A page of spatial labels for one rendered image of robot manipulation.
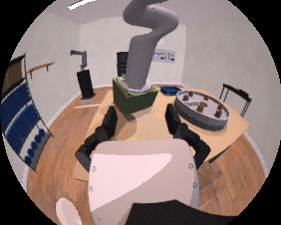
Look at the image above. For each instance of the blue shallow tray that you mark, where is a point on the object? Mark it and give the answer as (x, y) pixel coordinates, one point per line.
(169, 90)

